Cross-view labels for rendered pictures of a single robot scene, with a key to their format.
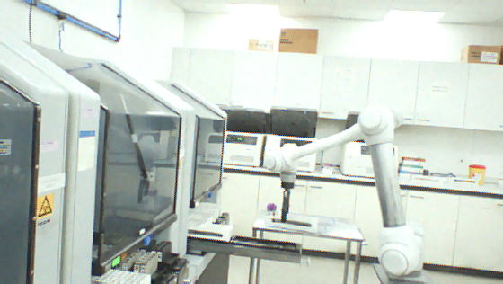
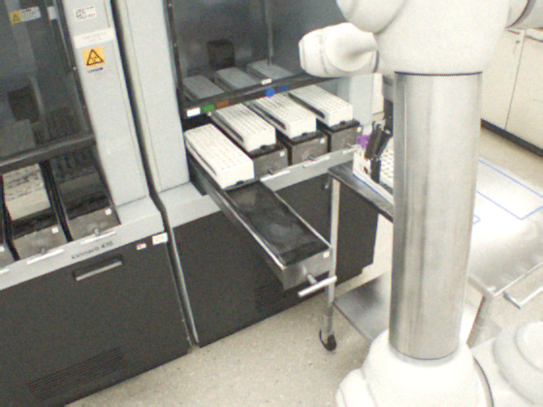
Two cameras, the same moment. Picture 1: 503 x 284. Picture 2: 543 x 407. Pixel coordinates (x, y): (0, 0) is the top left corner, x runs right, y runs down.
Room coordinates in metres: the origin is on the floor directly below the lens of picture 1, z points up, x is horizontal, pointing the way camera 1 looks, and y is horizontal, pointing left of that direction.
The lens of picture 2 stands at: (1.33, -0.88, 1.53)
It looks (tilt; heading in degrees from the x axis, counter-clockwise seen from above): 36 degrees down; 54
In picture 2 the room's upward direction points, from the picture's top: 3 degrees counter-clockwise
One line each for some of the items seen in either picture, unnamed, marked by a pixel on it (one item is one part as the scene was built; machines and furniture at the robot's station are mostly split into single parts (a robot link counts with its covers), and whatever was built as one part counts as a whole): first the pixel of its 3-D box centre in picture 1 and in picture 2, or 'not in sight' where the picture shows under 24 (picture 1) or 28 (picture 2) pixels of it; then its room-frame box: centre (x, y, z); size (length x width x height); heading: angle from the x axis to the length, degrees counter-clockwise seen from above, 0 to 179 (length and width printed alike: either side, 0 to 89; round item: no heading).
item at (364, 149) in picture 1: (368, 144); not in sight; (4.33, -1.31, 1.25); 0.62 x 0.56 x 0.69; 172
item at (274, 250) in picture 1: (235, 246); (244, 199); (1.89, 0.03, 0.78); 0.73 x 0.14 x 0.09; 82
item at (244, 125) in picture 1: (242, 135); not in sight; (4.53, 0.11, 1.22); 0.62 x 0.56 x 0.64; 170
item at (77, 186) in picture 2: (164, 252); (79, 185); (1.53, 0.31, 0.85); 0.12 x 0.02 x 0.06; 172
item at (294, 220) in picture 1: (291, 221); (399, 183); (2.19, -0.26, 0.85); 0.30 x 0.10 x 0.06; 78
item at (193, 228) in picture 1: (201, 231); (216, 155); (1.92, 0.21, 0.83); 0.30 x 0.10 x 0.06; 82
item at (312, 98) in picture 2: (198, 208); (316, 103); (2.39, 0.29, 0.83); 0.30 x 0.10 x 0.06; 82
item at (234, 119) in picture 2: (183, 220); (240, 124); (2.09, 0.33, 0.83); 0.30 x 0.10 x 0.06; 82
